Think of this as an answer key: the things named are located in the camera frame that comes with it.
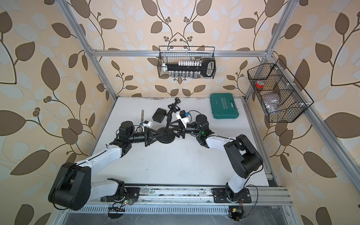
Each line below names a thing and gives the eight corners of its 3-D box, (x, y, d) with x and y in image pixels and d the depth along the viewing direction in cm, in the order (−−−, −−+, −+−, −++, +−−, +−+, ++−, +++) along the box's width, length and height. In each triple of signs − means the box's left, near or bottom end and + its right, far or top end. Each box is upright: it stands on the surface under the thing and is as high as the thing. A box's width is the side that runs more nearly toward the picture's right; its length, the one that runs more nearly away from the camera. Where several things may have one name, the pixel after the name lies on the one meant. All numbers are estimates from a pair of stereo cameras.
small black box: (151, 120, 106) (151, 118, 105) (158, 109, 113) (158, 107, 111) (160, 123, 104) (160, 121, 103) (167, 112, 111) (167, 110, 109)
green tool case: (213, 122, 108) (215, 117, 103) (209, 97, 125) (210, 92, 120) (238, 122, 108) (240, 117, 103) (230, 97, 125) (232, 92, 120)
